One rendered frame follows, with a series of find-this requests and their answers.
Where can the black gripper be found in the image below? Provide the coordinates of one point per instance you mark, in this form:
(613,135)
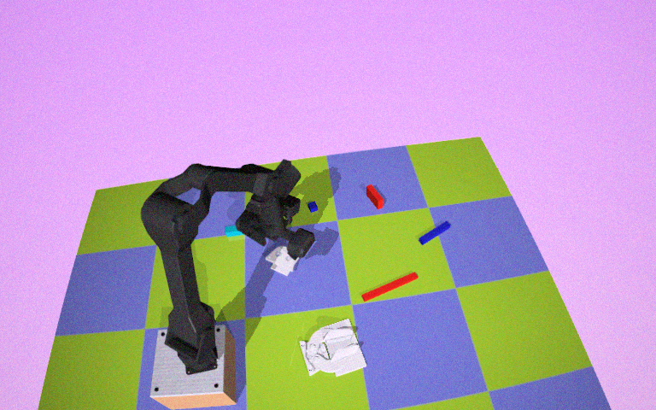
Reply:
(299,242)

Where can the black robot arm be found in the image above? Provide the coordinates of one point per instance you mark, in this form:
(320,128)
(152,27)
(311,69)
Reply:
(173,226)

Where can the teal rectangular block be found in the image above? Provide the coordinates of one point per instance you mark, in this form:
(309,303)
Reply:
(232,231)

